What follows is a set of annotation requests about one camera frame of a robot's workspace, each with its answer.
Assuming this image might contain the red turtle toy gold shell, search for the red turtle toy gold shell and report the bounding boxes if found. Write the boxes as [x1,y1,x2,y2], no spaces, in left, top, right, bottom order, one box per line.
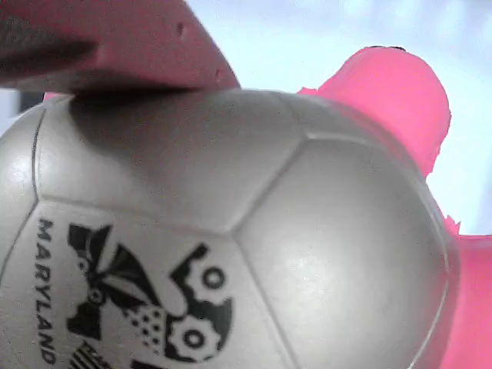
[0,45,492,369]

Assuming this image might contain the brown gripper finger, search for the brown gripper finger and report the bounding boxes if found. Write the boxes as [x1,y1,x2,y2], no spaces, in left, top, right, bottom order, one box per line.
[0,0,241,95]

